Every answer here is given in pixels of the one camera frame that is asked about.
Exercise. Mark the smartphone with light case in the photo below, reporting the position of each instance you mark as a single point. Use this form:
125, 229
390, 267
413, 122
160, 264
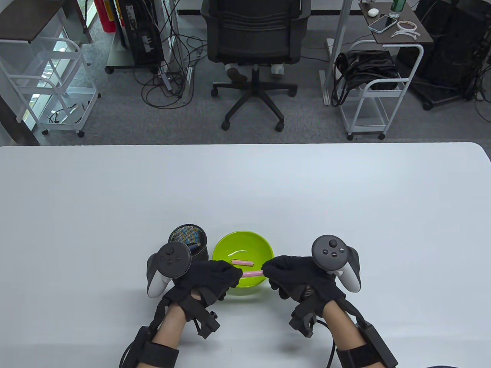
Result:
382, 23

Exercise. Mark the green bottle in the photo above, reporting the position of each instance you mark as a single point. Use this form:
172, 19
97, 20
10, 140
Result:
398, 7

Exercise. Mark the white desk leg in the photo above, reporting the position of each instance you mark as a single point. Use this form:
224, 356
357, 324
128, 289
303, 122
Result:
172, 23
337, 38

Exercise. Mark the white earbuds case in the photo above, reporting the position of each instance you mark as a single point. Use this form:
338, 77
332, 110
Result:
373, 12

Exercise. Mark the pink fountain pen cap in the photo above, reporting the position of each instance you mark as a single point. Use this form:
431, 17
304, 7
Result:
242, 262

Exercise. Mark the grey wheeled platform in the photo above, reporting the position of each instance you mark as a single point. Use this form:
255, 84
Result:
117, 57

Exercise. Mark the lime green plastic bowl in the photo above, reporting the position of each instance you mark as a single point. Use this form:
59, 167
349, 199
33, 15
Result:
245, 245

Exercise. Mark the dark power strip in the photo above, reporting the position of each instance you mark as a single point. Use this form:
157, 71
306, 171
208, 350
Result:
167, 79

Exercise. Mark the grey and white controller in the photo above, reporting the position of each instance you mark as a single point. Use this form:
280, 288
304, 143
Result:
330, 251
174, 258

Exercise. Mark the black bag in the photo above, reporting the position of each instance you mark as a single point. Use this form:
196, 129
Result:
368, 65

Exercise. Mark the white curved headband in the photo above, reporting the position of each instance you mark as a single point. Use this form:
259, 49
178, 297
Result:
402, 33

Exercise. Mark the blue fountain pen barrel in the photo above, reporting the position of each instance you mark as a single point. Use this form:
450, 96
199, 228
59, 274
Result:
193, 246

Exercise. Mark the person's left forearm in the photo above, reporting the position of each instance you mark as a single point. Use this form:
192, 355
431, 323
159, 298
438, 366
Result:
170, 326

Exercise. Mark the white cart with brown top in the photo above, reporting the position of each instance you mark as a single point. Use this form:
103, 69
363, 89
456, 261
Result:
27, 19

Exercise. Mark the person's left hand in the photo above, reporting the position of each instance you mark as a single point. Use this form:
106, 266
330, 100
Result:
211, 276

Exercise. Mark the pink fountain pen barrel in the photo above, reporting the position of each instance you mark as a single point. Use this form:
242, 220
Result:
253, 273

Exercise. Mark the person's right forearm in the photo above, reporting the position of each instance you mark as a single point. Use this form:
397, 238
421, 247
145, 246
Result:
343, 326

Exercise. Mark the red fire extinguisher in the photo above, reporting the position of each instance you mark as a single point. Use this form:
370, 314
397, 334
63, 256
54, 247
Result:
103, 15

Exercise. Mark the black office chair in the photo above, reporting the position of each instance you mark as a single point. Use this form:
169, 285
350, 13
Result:
253, 42

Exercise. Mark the white tape roll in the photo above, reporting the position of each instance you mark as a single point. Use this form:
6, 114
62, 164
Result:
399, 25

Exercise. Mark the white side table brown top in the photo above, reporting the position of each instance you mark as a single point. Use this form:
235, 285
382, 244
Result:
381, 37

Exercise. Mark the black wrist sensor box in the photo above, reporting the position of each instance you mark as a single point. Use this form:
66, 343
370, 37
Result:
381, 347
140, 345

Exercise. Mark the black mesh pen holder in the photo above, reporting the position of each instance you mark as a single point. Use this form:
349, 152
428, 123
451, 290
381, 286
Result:
186, 234

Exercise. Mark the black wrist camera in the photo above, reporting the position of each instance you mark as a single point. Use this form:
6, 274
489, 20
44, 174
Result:
209, 326
301, 322

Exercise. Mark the black computer tower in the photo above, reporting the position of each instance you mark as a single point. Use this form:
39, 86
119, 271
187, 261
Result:
138, 30

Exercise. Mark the person's right hand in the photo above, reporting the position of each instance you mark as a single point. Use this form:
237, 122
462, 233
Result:
303, 276

